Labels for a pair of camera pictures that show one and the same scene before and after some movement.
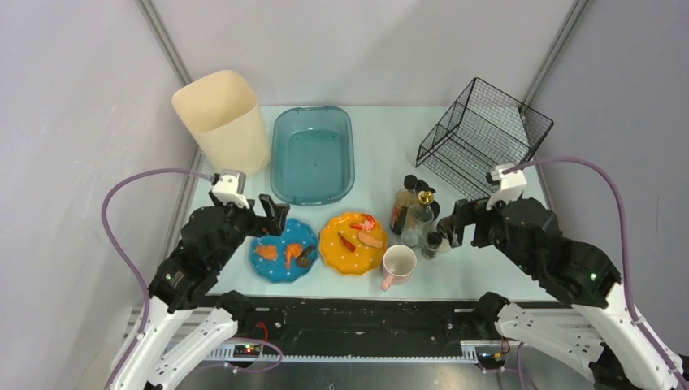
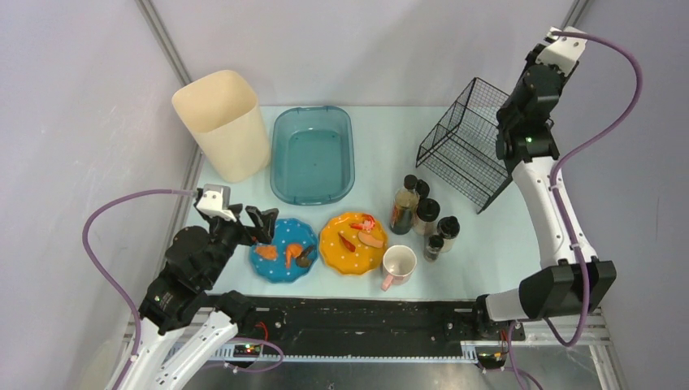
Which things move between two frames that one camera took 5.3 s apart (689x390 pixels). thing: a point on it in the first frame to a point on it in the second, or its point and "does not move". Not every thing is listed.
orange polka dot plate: [365, 257] does not move
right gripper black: [478, 225] to [513, 115]
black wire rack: [483, 130] does not move
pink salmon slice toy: [370, 240] does not move
